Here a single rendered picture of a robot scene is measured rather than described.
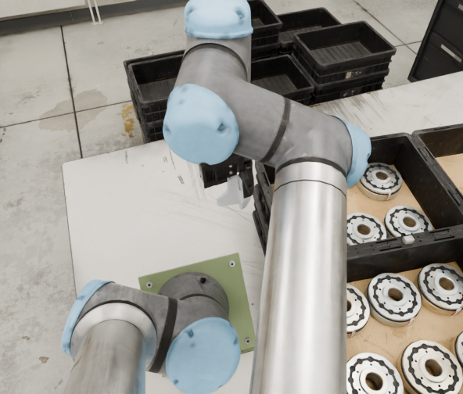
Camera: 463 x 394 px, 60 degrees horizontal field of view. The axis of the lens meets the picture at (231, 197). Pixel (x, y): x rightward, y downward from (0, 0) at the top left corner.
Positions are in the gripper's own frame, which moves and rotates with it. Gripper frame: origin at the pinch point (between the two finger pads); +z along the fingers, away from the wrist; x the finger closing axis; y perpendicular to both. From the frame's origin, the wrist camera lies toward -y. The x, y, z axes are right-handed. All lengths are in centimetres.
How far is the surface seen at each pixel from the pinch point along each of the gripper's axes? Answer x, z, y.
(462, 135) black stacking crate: -6, 19, -65
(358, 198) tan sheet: -2.2, 23.6, -32.5
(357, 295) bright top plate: 20.2, 18.7, -16.6
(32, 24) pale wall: -288, 112, 54
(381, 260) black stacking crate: 16.8, 15.4, -23.5
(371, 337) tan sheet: 28.0, 21.3, -15.7
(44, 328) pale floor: -38, 103, 71
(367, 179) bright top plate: -5.1, 21.0, -36.1
